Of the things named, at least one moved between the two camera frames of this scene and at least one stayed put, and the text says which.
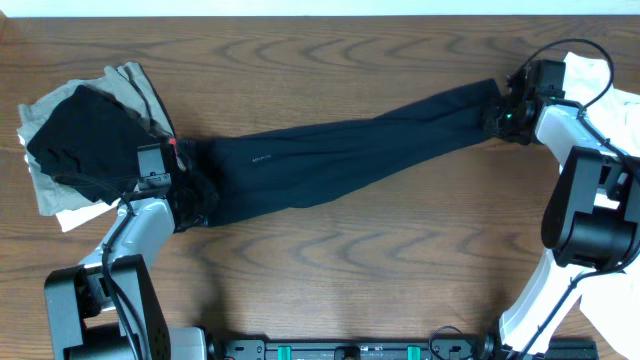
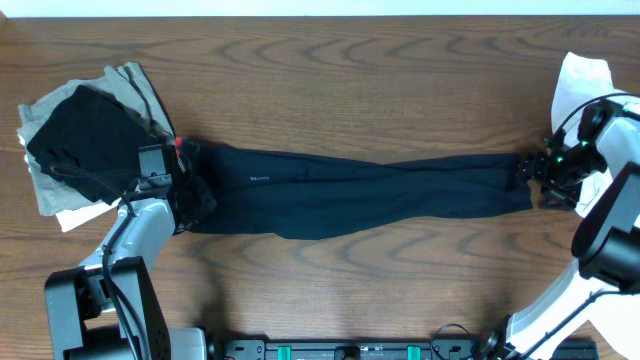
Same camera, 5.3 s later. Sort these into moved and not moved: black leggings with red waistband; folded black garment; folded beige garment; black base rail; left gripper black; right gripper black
Moved: right gripper black; black leggings with red waistband
Not moved: folded beige garment; left gripper black; black base rail; folded black garment
